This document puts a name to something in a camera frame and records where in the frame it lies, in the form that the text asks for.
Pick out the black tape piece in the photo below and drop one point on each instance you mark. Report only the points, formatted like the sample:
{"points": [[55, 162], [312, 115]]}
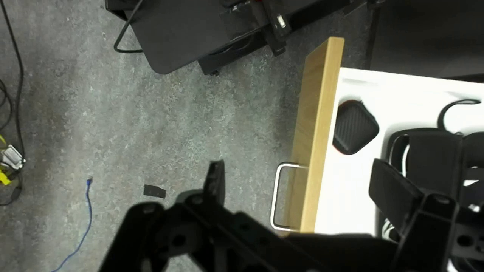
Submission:
{"points": [[154, 190]]}

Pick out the yellow and silver plug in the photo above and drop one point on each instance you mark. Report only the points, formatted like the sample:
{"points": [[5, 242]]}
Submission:
{"points": [[9, 158]]}

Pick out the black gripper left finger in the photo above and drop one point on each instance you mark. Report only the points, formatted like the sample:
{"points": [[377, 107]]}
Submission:
{"points": [[167, 236]]}

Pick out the black headset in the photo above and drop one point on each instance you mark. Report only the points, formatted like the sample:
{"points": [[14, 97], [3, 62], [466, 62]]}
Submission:
{"points": [[433, 151]]}

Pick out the black mesh pouch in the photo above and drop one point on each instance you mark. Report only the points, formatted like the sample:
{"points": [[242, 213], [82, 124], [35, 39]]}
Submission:
{"points": [[356, 128]]}

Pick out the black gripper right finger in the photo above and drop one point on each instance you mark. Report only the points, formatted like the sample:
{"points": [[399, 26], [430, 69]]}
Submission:
{"points": [[398, 193]]}

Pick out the black flat stand base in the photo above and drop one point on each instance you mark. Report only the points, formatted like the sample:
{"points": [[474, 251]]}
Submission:
{"points": [[191, 30]]}

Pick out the dark panel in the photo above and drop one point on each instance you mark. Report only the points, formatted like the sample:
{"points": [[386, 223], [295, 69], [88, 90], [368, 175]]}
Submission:
{"points": [[428, 35]]}

